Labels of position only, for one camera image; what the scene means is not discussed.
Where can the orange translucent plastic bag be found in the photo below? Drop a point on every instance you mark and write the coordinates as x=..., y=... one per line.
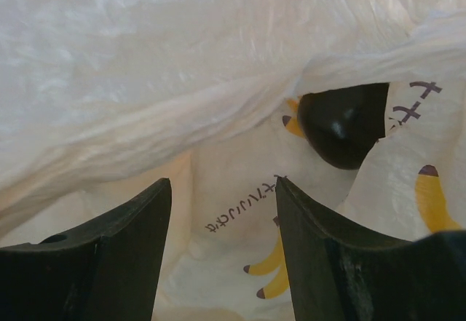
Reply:
x=101, y=98

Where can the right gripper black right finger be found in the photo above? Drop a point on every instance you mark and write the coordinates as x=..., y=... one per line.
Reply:
x=340, y=270

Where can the dark purple fake plum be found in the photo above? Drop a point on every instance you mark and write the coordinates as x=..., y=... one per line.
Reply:
x=343, y=125

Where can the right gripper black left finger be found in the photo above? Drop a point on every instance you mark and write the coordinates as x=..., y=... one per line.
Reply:
x=104, y=269

